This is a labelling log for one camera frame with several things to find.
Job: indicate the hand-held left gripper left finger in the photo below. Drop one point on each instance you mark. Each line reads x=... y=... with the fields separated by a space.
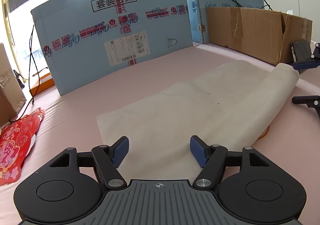
x=121 y=150

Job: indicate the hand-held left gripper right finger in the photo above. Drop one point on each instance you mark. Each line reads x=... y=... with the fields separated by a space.
x=198 y=151

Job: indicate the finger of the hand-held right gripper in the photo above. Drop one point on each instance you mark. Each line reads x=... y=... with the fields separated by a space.
x=306 y=65
x=306 y=100

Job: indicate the white fabric shopping bag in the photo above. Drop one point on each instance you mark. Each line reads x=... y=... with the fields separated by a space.
x=200 y=104

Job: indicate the orange rubber band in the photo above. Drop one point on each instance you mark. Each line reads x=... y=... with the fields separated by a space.
x=265 y=134

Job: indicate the dark grey rectangular device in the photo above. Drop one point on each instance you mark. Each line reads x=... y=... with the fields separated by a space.
x=302 y=51

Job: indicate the torn brown cardboard box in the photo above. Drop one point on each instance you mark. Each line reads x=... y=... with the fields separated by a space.
x=255 y=32

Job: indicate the large blue cardboard box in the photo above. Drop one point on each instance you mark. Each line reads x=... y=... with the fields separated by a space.
x=100 y=52

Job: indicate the orange flat board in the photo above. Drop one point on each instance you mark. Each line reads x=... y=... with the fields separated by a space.
x=42 y=84

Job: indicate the red floral paper decorations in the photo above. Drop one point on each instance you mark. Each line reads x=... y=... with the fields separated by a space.
x=15 y=144

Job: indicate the taped brown cardboard box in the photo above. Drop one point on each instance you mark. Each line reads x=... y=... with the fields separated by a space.
x=7 y=99

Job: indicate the small black device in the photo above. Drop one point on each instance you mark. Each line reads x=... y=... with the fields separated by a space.
x=18 y=78

